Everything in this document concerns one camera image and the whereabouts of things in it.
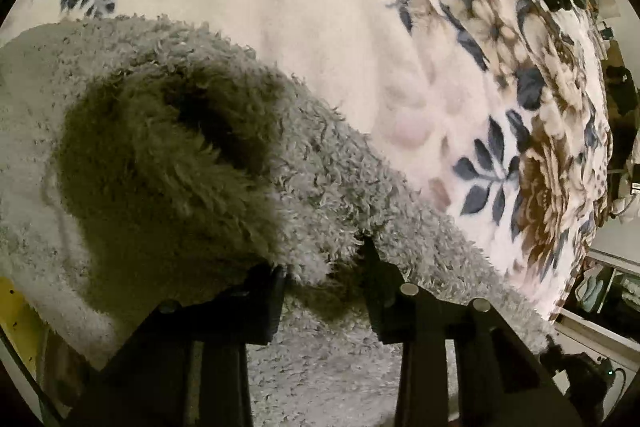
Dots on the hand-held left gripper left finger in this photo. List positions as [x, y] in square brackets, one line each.
[250, 307]

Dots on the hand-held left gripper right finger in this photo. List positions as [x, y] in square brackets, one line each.
[395, 307]

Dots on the grey fluffy towel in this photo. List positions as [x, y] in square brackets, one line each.
[325, 187]

